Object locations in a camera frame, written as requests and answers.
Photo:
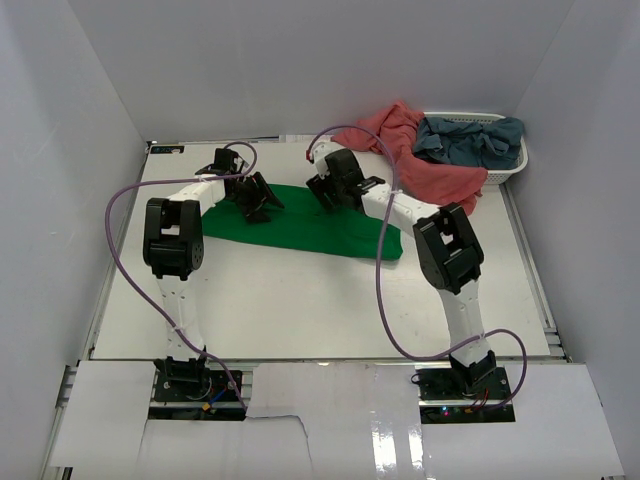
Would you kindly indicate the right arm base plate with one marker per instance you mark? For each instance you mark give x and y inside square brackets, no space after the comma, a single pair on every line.
[445,399]

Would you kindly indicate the dark blue t shirt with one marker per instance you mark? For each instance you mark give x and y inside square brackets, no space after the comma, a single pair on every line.
[494,146]

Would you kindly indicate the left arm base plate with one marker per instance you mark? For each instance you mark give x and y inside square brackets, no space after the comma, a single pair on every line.
[191,391]

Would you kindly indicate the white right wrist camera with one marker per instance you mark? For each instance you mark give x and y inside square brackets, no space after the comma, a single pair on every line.
[318,153]

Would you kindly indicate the black label sticker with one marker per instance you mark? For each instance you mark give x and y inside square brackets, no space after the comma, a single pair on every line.
[166,149]

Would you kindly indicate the green t shirt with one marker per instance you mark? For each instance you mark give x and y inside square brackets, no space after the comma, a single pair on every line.
[302,224]

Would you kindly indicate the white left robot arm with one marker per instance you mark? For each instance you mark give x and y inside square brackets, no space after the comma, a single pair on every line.
[173,239]

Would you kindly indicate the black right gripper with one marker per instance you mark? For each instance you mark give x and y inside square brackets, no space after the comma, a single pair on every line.
[320,187]

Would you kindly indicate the white plastic laundry basket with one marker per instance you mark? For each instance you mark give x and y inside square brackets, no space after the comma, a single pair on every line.
[494,177]

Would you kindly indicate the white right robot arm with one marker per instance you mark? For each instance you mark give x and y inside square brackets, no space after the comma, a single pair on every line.
[448,250]

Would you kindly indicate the salmon pink t shirt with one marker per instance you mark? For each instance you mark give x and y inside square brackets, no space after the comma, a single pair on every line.
[395,126]

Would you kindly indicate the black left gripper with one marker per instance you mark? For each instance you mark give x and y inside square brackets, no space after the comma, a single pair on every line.
[266,190]

